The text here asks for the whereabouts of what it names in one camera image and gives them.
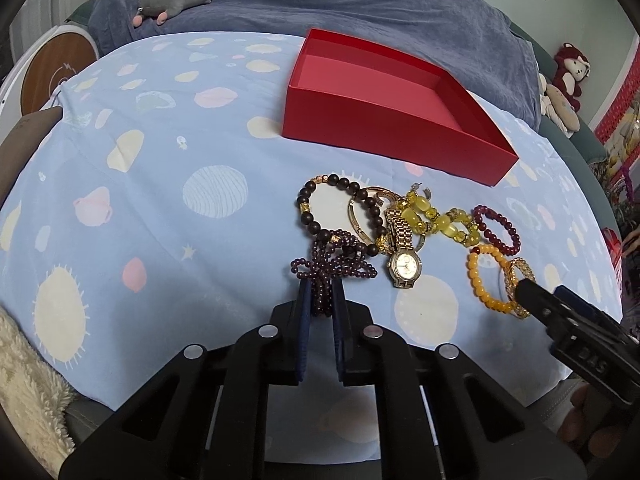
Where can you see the person's right hand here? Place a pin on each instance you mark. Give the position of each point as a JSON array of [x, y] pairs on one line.
[[575, 426]]

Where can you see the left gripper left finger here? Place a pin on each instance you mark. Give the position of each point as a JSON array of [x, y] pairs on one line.
[[303, 312]]

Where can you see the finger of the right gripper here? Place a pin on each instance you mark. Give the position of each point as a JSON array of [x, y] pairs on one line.
[[577, 304], [537, 301]]

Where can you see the brown leather pouch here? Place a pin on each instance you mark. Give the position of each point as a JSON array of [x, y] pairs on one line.
[[21, 143]]

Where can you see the purple garnet bead strand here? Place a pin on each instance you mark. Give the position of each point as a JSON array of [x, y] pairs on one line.
[[333, 254]]

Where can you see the light blue planet bedsheet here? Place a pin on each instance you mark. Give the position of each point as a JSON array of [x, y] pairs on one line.
[[160, 212]]

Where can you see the dark blue plush blanket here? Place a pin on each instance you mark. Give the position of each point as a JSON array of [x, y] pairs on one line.
[[470, 38]]

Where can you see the red shallow cardboard box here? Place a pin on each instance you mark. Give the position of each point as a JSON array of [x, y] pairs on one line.
[[353, 93]]

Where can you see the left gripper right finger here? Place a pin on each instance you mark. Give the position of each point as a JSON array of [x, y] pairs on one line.
[[342, 332]]

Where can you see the gold metal wristwatch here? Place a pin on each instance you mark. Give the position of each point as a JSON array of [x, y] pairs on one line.
[[404, 264]]

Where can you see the cream fluffy rug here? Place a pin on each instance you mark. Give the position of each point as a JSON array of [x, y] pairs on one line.
[[35, 397]]

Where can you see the beige cookie plush pillow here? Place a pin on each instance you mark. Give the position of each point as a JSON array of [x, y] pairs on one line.
[[554, 105]]

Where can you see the small silver hoop earring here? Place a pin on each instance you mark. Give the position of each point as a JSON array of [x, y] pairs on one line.
[[418, 188]]

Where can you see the white round wooden device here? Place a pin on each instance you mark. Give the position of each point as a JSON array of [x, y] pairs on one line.
[[58, 55]]

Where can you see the red monkey plush toy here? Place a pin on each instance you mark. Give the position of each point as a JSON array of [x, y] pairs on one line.
[[572, 67]]

